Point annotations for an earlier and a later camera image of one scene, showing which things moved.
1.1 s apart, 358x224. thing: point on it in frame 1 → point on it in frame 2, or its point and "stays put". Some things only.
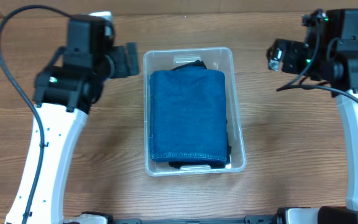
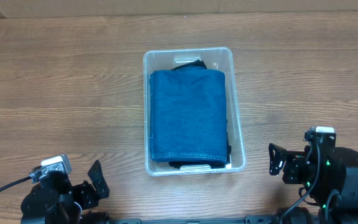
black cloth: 176,165 stays put
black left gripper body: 131,59 → 84,191
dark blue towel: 188,116 stays put
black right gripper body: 302,56 → 298,173
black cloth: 197,63 stays put
